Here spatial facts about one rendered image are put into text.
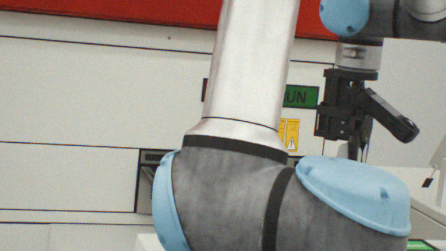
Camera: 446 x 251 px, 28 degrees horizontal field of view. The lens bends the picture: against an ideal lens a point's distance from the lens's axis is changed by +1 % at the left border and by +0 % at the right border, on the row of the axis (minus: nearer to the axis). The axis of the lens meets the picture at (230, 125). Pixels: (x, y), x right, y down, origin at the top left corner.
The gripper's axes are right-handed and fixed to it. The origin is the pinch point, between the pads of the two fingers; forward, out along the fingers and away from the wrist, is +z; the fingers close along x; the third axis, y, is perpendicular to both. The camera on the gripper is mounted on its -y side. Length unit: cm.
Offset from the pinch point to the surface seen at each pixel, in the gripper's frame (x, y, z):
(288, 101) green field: -28.5, 22.3, -9.8
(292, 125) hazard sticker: -29.6, 21.4, -4.9
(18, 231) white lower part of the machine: 3, 63, 18
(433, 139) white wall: -220, 21, 21
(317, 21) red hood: -26.3, 17.5, -26.6
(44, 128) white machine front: 1, 60, -2
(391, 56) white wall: -205, 39, -11
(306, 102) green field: -31.0, 19.2, -9.7
